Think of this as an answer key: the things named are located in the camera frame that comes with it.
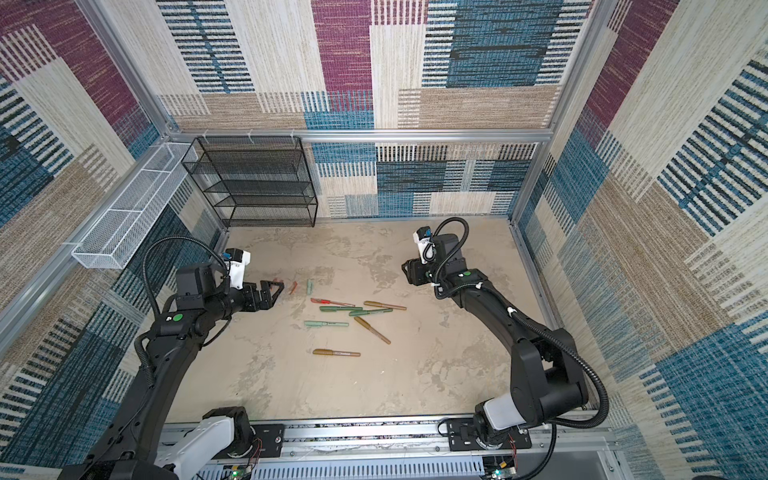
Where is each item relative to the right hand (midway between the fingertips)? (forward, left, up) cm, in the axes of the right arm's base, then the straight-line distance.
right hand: (411, 268), depth 87 cm
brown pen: (-4, +6, -15) cm, 17 cm away
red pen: (-2, +28, -14) cm, 32 cm away
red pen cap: (+8, +45, -17) cm, 49 cm away
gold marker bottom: (-18, +23, -15) cm, 33 cm away
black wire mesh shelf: (+40, +54, +2) cm, 67 cm away
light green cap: (+5, +33, -15) cm, 37 cm away
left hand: (-7, +37, +7) cm, 39 cm away
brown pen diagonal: (-11, +12, -15) cm, 22 cm away
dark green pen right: (-5, +13, -15) cm, 21 cm away
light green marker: (-10, +28, -14) cm, 33 cm away
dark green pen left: (-4, +22, -15) cm, 27 cm away
